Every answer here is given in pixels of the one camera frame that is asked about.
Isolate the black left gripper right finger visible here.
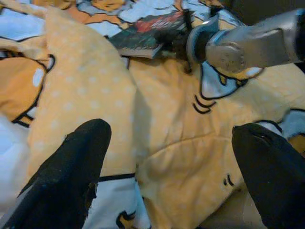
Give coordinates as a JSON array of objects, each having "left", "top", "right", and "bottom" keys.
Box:
[{"left": 231, "top": 123, "right": 305, "bottom": 229}]

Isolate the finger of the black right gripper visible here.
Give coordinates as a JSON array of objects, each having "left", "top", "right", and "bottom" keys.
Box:
[
  {"left": 185, "top": 58, "right": 194, "bottom": 74},
  {"left": 182, "top": 9, "right": 192, "bottom": 31}
]

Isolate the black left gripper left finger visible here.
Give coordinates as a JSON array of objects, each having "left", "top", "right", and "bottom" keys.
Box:
[{"left": 0, "top": 118, "right": 112, "bottom": 229}]

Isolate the dark cover paperback book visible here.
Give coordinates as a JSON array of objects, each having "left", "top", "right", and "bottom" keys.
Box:
[{"left": 108, "top": 10, "right": 191, "bottom": 59}]

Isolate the yellow egg cartoon quilt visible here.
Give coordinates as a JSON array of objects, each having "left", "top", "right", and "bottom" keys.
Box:
[{"left": 0, "top": 0, "right": 305, "bottom": 229}]

